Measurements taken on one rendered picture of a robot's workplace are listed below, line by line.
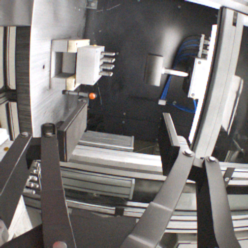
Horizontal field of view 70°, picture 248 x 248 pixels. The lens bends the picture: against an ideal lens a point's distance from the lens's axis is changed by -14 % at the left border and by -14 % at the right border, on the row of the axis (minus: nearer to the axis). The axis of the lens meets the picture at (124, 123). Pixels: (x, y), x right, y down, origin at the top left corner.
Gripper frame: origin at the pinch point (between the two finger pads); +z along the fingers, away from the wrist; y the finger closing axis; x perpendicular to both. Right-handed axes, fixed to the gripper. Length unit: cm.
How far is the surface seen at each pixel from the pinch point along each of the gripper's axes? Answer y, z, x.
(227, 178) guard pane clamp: 27.9, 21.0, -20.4
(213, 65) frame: 16.8, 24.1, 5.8
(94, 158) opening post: -6.0, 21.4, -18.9
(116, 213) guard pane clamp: 0.9, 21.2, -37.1
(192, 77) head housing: 16.8, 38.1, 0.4
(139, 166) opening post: 4.5, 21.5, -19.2
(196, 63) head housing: 17.1, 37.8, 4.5
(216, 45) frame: 16.7, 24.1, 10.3
